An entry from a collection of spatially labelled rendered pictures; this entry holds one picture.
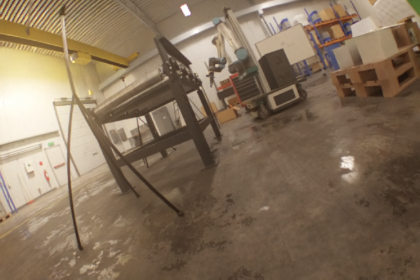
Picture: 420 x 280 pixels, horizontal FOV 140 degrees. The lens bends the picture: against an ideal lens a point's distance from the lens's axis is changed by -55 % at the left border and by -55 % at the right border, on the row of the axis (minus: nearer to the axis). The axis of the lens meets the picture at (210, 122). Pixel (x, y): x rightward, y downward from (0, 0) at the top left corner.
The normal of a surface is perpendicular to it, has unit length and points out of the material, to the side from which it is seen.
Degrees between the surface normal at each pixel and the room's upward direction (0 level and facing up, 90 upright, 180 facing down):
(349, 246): 0
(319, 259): 0
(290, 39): 90
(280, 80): 90
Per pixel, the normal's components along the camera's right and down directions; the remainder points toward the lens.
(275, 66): 0.01, 0.07
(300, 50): -0.48, 0.27
